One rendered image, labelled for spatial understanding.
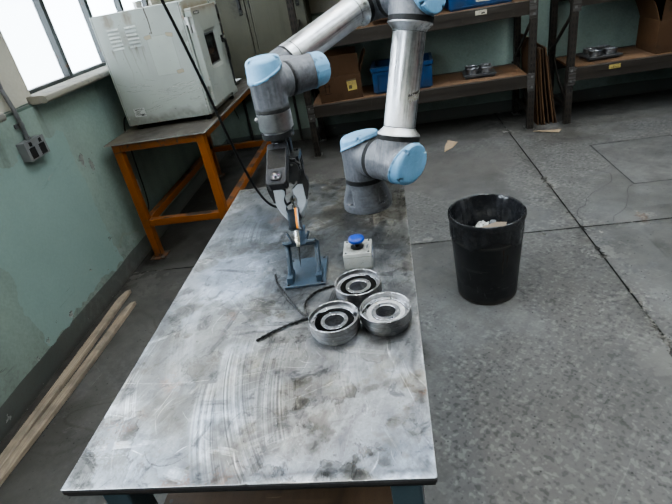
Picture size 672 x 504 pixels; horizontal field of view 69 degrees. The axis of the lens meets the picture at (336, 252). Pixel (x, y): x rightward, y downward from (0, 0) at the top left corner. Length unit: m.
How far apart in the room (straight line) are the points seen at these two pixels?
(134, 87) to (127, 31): 0.31
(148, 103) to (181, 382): 2.43
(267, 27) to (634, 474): 4.10
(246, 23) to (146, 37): 1.72
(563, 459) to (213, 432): 1.22
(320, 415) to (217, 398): 0.21
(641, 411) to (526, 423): 0.38
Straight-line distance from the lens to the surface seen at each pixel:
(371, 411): 0.87
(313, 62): 1.13
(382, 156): 1.34
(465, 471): 1.77
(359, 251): 1.20
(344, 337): 0.98
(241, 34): 4.78
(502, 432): 1.87
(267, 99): 1.07
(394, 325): 0.98
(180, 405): 1.00
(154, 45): 3.17
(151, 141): 3.08
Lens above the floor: 1.45
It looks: 30 degrees down
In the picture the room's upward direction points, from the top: 11 degrees counter-clockwise
